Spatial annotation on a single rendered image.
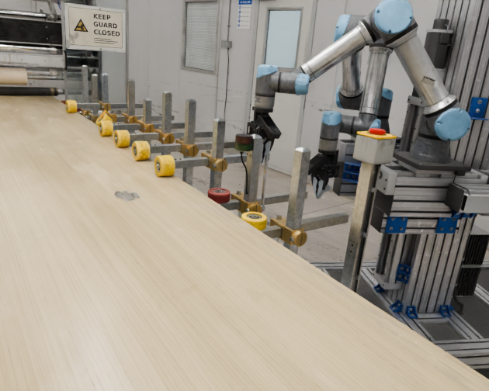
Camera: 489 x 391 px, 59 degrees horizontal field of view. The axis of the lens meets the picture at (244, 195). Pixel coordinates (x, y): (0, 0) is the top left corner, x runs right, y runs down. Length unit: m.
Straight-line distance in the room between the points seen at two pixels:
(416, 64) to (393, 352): 1.04
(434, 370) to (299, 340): 0.23
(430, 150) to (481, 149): 0.41
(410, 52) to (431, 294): 1.22
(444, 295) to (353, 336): 1.55
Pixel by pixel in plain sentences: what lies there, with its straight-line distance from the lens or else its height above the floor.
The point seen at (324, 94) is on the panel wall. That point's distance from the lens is 4.78.
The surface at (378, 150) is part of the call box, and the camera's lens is 1.10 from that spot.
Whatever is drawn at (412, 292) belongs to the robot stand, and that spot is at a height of 0.35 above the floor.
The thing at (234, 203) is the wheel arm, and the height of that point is 0.86.
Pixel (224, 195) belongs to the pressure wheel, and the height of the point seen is 0.90.
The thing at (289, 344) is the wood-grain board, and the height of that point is 0.90.
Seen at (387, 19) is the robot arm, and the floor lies 1.52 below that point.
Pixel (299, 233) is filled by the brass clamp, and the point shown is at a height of 0.86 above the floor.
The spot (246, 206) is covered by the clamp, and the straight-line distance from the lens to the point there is 1.56.
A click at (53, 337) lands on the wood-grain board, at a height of 0.90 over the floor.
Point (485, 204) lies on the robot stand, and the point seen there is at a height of 0.92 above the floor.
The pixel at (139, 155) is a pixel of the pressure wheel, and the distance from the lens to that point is 1.89.
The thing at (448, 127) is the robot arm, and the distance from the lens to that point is 1.66.
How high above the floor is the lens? 1.40
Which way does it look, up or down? 19 degrees down
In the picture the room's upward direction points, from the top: 5 degrees clockwise
